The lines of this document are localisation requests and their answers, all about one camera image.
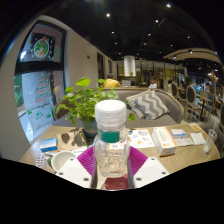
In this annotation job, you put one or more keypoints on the grey chevron cushion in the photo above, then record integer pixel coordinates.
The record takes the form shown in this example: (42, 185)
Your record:
(148, 105)

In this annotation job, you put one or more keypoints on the long white carton box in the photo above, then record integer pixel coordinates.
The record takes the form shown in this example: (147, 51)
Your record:
(163, 141)

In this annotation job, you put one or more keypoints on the grey upholstered sofa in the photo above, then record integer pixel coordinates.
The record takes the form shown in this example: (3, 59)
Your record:
(173, 106)

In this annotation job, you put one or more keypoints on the green potted plant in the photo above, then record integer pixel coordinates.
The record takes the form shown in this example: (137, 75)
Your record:
(83, 103)

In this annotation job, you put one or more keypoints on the white folded napkin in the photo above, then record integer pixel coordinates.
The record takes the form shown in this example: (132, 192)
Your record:
(198, 138)

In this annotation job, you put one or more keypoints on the printed paper leaflet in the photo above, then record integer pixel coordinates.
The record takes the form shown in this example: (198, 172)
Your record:
(141, 139)

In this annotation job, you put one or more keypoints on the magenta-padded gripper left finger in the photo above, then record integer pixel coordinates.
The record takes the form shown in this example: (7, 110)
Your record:
(71, 170)

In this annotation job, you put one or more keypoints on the clear white-capped water bottle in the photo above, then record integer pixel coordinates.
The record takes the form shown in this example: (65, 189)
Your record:
(111, 150)

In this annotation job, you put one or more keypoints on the blue and white flat box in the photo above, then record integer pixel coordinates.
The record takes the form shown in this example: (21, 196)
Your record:
(48, 144)

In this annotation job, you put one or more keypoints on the small blue-topped white box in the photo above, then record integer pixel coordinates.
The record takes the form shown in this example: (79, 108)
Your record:
(178, 132)

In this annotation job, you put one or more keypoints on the decorated dark-framed window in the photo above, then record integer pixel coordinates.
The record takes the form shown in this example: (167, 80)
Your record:
(33, 93)

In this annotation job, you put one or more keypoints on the pill blister pack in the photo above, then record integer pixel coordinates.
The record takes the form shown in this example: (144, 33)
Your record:
(40, 160)

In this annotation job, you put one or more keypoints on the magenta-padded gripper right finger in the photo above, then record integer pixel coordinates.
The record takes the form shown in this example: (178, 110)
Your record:
(150, 170)

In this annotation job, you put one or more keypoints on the group of dining chairs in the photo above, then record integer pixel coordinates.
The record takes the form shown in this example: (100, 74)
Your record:
(191, 96)

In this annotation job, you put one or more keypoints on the group of ceiling spotlights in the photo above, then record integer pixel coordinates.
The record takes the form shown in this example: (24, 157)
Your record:
(108, 15)

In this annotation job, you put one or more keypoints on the person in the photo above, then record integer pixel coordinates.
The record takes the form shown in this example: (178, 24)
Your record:
(152, 85)
(112, 83)

